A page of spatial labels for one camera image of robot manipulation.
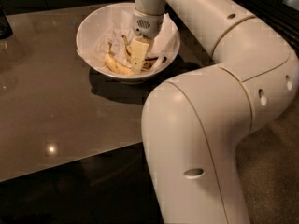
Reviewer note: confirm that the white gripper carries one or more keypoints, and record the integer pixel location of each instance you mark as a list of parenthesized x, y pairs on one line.
[(148, 26)]

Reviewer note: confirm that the spotted yellow banana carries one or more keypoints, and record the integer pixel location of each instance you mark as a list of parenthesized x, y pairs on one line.
[(149, 61)]

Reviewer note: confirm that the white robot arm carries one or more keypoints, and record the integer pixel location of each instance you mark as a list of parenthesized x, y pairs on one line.
[(192, 123)]

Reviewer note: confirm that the white paper bowl liner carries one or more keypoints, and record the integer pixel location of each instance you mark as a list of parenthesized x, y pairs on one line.
[(109, 25)]

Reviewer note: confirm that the yellow banana front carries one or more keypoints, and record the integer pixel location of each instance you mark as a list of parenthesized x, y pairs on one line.
[(113, 65)]

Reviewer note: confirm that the white ceramic bowl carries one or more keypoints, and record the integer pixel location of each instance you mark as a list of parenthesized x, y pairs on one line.
[(93, 25)]

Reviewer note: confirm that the dark object table corner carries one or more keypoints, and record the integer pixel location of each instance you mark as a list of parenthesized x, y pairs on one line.
[(5, 28)]

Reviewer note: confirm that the black slatted radiator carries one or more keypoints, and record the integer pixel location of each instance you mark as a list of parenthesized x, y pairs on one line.
[(282, 15)]

